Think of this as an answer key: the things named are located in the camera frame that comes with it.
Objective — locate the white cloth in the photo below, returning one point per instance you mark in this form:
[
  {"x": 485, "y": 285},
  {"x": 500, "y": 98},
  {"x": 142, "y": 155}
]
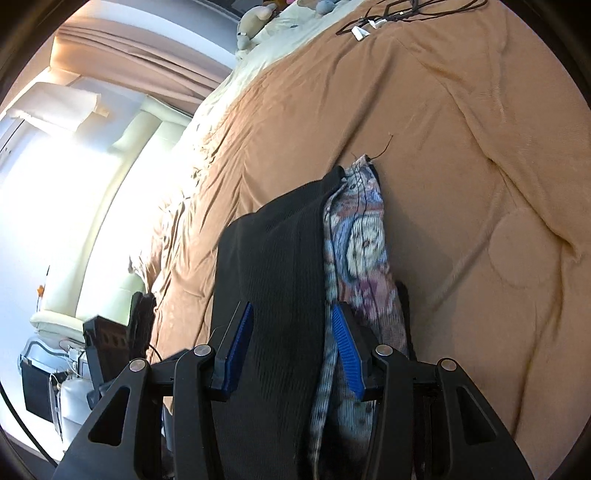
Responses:
[{"x": 55, "y": 104}]

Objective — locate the doll in blue clothes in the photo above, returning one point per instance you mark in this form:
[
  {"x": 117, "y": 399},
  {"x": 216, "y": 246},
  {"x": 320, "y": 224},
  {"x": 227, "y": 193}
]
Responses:
[{"x": 325, "y": 5}]

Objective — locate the pink curtain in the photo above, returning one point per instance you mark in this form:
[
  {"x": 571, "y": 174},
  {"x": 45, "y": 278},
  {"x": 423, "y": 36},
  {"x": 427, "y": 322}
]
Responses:
[{"x": 138, "y": 64}]

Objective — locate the beige plush toy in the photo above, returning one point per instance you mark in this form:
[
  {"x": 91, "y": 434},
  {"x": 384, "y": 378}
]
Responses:
[{"x": 251, "y": 27}]

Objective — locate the cream headboard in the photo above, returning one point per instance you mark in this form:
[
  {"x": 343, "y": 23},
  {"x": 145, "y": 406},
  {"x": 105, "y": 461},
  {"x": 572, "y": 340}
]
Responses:
[{"x": 124, "y": 207}]

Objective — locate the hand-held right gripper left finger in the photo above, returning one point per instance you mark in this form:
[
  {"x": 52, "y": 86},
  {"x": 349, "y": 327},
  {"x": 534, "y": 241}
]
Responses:
[{"x": 238, "y": 350}]

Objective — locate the white appliance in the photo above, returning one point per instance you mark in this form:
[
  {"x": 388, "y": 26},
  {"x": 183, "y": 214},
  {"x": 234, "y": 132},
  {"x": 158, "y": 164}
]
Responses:
[{"x": 51, "y": 387}]

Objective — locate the brown bed blanket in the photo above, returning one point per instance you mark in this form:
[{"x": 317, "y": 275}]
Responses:
[{"x": 461, "y": 138}]

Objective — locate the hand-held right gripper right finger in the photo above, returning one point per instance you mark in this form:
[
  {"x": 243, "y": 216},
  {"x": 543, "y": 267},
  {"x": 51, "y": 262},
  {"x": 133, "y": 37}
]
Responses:
[{"x": 346, "y": 350}]

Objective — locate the cream bed sheet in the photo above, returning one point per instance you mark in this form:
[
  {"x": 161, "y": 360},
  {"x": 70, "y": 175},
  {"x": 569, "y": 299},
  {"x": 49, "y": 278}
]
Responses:
[{"x": 281, "y": 34}]

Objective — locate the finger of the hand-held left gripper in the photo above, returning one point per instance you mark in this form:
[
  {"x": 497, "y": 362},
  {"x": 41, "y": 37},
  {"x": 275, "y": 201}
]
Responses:
[{"x": 144, "y": 318}]

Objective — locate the black pants with patterned lining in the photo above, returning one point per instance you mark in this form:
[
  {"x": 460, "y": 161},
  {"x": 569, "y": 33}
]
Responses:
[{"x": 277, "y": 254}]

